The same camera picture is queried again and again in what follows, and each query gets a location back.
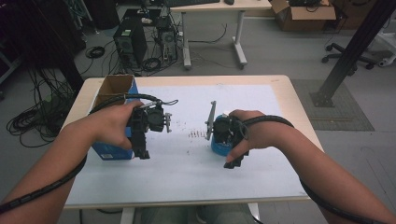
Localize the person's right hand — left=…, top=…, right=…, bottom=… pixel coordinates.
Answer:
left=224, top=108, right=295, bottom=163

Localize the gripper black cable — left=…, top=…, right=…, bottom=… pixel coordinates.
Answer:
left=241, top=115, right=389, bottom=224
left=0, top=92, right=179, bottom=216

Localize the black curtain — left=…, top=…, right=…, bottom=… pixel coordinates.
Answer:
left=0, top=0, right=87, bottom=91

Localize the white table leg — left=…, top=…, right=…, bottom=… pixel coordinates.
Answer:
left=247, top=203, right=261, bottom=222
left=120, top=206, right=136, bottom=224

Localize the black keyboard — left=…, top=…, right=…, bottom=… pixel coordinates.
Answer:
left=164, top=0, right=221, bottom=7

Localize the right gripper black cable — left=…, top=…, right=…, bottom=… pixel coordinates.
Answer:
left=241, top=115, right=389, bottom=224

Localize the white desk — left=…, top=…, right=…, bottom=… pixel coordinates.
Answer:
left=169, top=0, right=273, bottom=70

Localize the tangle of black floor cables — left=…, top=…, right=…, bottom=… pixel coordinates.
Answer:
left=6, top=66, right=78, bottom=148

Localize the black computer tower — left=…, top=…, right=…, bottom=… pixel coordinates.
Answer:
left=112, top=15, right=149, bottom=71

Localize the small black cable coil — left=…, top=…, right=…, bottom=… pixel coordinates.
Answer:
left=85, top=46, right=106, bottom=60

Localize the black metal post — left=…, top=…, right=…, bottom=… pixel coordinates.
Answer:
left=309, top=0, right=396, bottom=108

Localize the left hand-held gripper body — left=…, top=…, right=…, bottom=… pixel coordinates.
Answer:
left=126, top=104, right=174, bottom=140

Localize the blue cardboard box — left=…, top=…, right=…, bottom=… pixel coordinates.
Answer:
left=90, top=74, right=140, bottom=161

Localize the blue cup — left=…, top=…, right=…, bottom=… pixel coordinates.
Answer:
left=210, top=113, right=233, bottom=157

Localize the gray floor mat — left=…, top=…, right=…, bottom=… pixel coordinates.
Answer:
left=290, top=78, right=375, bottom=133

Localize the black office chair base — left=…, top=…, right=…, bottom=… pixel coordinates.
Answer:
left=321, top=42, right=377, bottom=70

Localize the open brown cardboard box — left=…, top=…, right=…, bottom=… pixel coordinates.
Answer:
left=270, top=0, right=337, bottom=32

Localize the loose black floor cable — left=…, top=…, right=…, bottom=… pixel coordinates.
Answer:
left=188, top=22, right=228, bottom=45

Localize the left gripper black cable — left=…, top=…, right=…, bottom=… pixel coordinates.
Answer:
left=0, top=92, right=179, bottom=216

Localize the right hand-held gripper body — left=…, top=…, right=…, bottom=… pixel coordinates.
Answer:
left=205, top=100, right=250, bottom=154

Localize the person's left hand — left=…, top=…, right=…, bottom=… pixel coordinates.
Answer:
left=90, top=100, right=146, bottom=151

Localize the small open computer tower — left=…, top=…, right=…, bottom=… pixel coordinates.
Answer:
left=155, top=17, right=178, bottom=62

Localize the person's right leg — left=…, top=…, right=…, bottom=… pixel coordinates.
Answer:
left=202, top=204, right=255, bottom=224

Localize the white sheet mat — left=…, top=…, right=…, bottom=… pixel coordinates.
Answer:
left=65, top=83, right=307, bottom=206

